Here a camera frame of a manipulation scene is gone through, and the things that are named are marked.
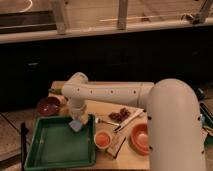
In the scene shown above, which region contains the orange bowl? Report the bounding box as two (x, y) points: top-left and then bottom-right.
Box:
(130, 123), (149, 155)

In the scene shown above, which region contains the blue sponge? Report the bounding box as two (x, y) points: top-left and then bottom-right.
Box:
(69, 120), (83, 132)

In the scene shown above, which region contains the green bin with items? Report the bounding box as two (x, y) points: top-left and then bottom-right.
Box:
(200, 103), (213, 146)

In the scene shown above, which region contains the white handled utensil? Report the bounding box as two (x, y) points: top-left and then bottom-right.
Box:
(113, 109), (144, 133)

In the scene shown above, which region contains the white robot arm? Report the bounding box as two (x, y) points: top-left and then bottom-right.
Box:
(62, 72), (206, 171)

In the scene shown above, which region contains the dark red bowl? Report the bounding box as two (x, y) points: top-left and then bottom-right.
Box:
(36, 97), (60, 116)

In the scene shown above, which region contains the metal fork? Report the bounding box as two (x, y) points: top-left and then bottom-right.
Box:
(95, 118), (119, 126)

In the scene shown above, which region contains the green plastic tray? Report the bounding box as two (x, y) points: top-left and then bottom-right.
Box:
(24, 115), (96, 171)

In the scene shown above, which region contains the brown grape bunch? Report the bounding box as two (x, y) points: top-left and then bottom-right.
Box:
(109, 108), (131, 123)

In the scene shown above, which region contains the wooden cutting board table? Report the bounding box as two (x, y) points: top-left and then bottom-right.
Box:
(48, 81), (150, 171)

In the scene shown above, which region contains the light green cup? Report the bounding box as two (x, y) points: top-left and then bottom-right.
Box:
(58, 104), (69, 116)

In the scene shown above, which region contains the small orange cup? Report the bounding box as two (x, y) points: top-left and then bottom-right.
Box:
(94, 131), (111, 149)

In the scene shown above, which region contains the wooden block with stripe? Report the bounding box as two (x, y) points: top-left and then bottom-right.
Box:
(106, 134), (126, 158)

